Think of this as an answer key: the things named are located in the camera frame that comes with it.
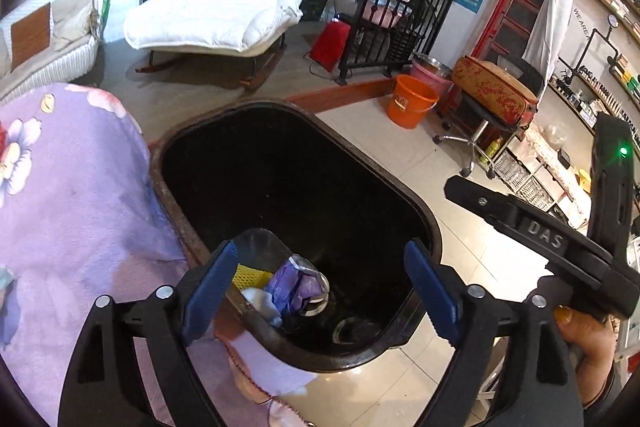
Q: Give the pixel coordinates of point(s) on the white cushioned rocking lounger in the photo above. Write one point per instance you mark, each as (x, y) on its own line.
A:
(225, 7)

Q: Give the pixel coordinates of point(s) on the cushion with brown patch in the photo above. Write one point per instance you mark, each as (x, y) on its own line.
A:
(30, 34)

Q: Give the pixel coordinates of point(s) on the black swivel chair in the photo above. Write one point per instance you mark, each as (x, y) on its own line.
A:
(475, 127)

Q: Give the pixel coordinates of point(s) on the pink plastic basin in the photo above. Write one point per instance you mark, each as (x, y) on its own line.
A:
(437, 82)

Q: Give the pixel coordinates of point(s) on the plain beige cushion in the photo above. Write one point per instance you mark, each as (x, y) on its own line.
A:
(75, 19)

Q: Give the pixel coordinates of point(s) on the person's right forearm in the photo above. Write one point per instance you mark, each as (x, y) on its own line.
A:
(602, 399)

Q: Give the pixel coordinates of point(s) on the small black box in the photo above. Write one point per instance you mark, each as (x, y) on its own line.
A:
(565, 157)

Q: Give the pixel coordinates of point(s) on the round wall gauge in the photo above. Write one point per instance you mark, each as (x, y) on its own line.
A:
(613, 21)

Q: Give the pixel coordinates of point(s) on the purple floral blanket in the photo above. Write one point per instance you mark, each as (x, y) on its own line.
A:
(75, 232)

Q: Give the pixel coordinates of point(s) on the person's right hand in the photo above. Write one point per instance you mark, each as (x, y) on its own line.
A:
(592, 347)

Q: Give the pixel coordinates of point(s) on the black metal rack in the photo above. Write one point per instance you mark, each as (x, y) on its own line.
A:
(380, 44)

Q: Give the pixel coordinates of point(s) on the yellow foam net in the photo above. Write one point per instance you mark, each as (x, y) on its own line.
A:
(252, 276)

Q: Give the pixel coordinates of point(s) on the red bag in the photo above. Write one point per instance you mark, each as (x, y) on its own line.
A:
(330, 44)

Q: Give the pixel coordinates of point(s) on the wall shelves with goods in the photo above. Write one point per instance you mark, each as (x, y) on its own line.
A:
(615, 72)

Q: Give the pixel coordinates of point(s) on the orange plastic bucket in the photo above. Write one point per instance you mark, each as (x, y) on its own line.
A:
(410, 104)

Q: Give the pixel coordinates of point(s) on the white lace covered counter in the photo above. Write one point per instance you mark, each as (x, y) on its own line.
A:
(550, 167)

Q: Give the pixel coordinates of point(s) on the clear plastic bottle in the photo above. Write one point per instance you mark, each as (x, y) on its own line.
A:
(262, 247)

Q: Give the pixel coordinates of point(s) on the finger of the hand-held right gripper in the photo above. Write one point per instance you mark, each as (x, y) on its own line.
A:
(480, 202)

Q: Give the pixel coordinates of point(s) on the black trash bin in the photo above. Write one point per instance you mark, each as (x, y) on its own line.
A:
(300, 182)

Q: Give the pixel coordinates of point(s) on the white plastic baskets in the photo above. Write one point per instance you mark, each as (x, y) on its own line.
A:
(520, 179)

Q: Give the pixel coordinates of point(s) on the white wicker swing seat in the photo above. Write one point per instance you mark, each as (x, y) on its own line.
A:
(55, 67)

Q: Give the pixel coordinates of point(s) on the red patterned case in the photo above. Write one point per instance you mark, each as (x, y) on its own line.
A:
(492, 89)

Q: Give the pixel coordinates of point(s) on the metal basin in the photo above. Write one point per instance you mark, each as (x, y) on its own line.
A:
(432, 63)

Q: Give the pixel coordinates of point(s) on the pink cloth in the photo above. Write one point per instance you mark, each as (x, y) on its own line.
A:
(385, 13)

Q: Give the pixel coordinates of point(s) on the yellow bottle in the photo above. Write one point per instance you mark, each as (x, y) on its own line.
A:
(492, 149)

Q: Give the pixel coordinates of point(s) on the white hanging cloth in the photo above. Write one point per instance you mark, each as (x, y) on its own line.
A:
(552, 17)

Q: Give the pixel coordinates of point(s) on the yellow packet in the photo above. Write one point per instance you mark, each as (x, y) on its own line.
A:
(584, 181)

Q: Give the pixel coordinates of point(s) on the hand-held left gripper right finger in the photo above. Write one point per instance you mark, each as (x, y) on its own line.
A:
(432, 288)

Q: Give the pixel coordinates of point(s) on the white tissue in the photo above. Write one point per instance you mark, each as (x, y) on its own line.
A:
(262, 302)

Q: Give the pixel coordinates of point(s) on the purple wrapper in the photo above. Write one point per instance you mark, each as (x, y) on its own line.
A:
(295, 287)

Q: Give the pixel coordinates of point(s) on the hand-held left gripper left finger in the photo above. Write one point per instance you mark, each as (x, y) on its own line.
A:
(210, 292)

